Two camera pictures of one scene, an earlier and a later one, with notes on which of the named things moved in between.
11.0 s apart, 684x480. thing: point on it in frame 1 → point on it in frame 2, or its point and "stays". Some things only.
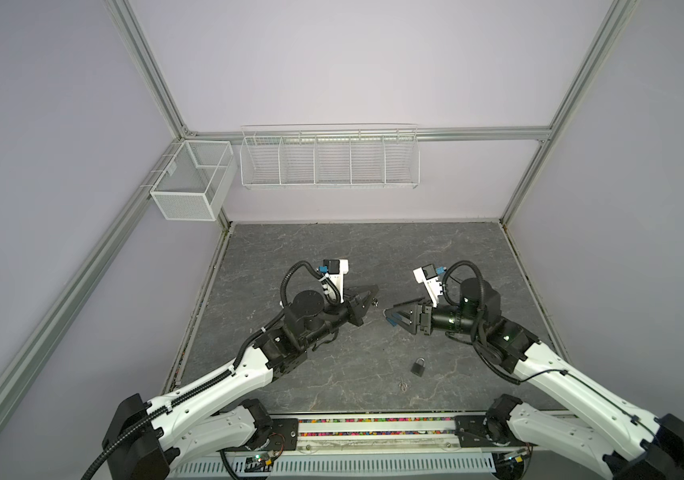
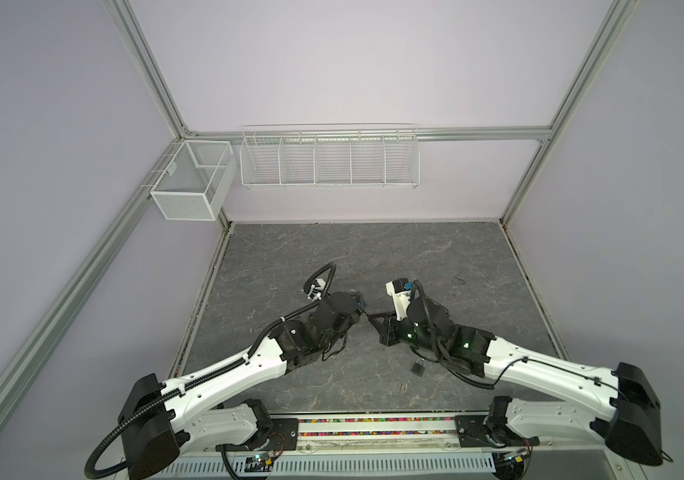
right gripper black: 422,316 → 388,329
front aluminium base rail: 410,435 stays
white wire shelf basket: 330,156 stays
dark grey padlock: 418,367 stays
